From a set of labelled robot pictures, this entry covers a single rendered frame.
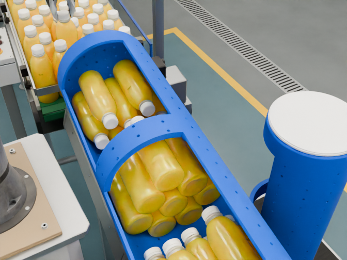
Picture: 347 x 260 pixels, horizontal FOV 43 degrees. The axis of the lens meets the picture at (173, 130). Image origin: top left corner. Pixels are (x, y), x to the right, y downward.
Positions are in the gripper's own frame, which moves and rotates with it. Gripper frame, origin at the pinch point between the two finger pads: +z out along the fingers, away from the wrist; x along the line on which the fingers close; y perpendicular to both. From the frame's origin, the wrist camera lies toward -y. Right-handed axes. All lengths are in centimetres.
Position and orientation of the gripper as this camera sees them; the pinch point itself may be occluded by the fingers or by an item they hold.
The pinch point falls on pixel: (63, 14)
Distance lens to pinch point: 154.9
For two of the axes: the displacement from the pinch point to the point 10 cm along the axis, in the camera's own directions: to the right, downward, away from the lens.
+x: 9.2, -2.6, 3.0
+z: -0.1, 7.3, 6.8
